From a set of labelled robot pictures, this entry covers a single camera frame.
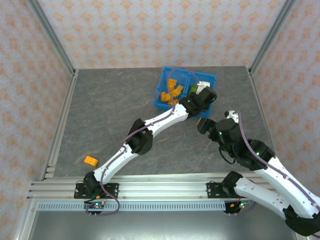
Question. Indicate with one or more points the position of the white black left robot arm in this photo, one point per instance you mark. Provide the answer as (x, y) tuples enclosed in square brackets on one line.
[(160, 122)]

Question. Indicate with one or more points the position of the green lego brick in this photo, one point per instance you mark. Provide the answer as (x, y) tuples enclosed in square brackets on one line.
[(193, 90)]

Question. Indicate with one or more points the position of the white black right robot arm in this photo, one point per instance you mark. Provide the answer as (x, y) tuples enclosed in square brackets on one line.
[(255, 192)]

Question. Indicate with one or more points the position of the aluminium base beam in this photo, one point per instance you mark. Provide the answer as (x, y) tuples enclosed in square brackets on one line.
[(162, 187)]

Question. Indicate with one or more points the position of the small circuit board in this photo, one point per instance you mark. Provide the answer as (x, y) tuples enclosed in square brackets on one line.
[(241, 205), (96, 205)]

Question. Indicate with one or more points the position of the aluminium frame post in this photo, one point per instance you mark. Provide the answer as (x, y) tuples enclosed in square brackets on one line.
[(53, 37), (270, 37)]

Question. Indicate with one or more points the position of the aluminium lower frame rail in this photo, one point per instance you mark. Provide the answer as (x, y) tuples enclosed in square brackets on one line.
[(23, 225)]

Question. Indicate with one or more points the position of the aluminium table side rail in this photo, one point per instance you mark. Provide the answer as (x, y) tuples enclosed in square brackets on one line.
[(267, 125), (65, 107)]

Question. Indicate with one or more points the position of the blue divided plastic bin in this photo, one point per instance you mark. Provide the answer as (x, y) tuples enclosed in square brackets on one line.
[(180, 76)]

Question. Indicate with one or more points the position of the orange lego brick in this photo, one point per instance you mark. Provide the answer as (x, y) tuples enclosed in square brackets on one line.
[(174, 94), (172, 82), (165, 96), (174, 102), (179, 90), (90, 161), (171, 87)]

